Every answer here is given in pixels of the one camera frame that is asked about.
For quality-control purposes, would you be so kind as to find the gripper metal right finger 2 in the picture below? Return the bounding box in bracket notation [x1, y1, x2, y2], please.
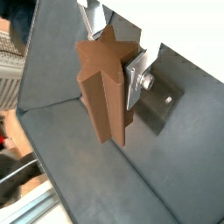
[124, 51, 155, 110]

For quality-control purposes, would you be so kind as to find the gripper metal left finger 2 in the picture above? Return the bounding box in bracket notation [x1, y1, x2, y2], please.
[77, 0, 113, 40]

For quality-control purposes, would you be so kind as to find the brown star block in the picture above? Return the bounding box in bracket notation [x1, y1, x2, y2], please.
[75, 25, 138, 146]

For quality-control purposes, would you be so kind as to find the black angle fixture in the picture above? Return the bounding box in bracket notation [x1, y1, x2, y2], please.
[134, 43, 186, 137]

